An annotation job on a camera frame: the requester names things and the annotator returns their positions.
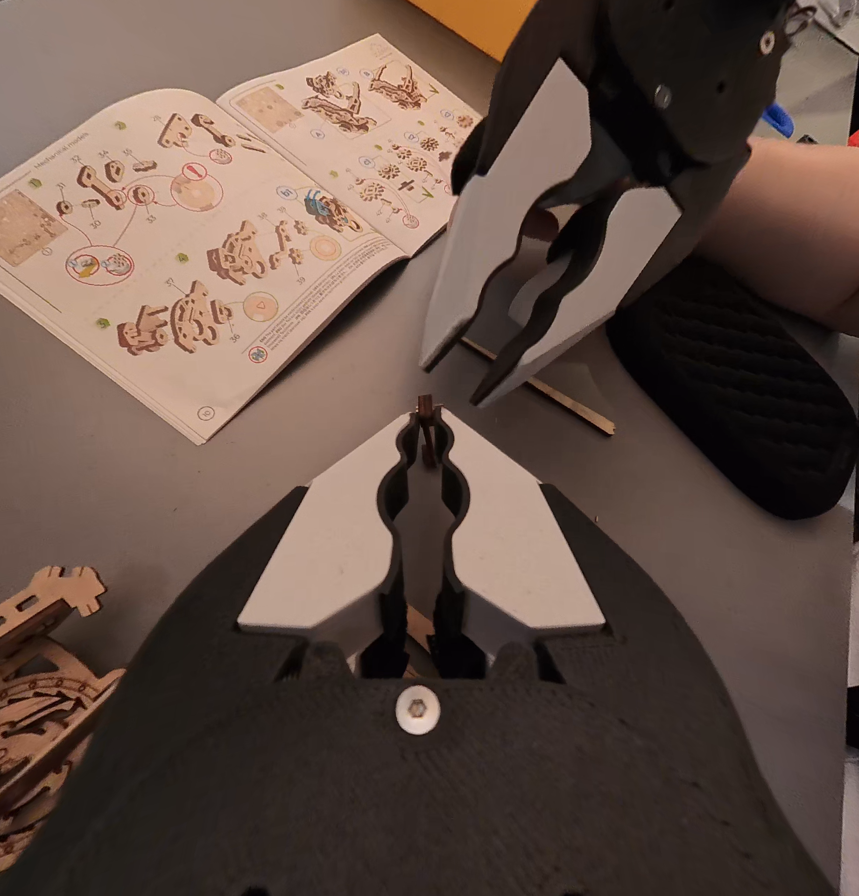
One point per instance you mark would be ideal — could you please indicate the open instruction booklet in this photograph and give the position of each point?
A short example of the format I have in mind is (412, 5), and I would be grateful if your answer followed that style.
(191, 245)

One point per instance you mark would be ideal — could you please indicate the yellow box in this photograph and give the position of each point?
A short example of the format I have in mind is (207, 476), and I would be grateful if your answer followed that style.
(471, 21)

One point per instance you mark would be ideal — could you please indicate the person's right forearm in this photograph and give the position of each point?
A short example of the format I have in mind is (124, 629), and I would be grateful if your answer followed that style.
(800, 231)

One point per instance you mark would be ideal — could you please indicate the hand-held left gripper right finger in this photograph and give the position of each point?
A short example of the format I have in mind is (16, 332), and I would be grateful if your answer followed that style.
(520, 560)

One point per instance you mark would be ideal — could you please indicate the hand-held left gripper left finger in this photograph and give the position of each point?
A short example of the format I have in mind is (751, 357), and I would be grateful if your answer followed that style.
(324, 560)

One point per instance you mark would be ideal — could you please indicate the small dark wooden part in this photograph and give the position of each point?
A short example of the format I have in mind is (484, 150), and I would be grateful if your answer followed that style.
(427, 427)

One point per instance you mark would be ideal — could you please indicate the partly built wooden model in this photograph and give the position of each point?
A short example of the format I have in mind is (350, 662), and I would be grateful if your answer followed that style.
(30, 700)

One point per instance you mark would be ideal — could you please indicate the blue object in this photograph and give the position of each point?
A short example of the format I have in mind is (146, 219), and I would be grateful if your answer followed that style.
(779, 120)

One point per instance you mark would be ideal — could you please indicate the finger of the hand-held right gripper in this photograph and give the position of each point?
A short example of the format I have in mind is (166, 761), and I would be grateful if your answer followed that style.
(611, 280)
(499, 210)

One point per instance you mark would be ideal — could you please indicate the thin wooden stick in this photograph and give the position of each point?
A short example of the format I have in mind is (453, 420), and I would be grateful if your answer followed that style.
(576, 409)

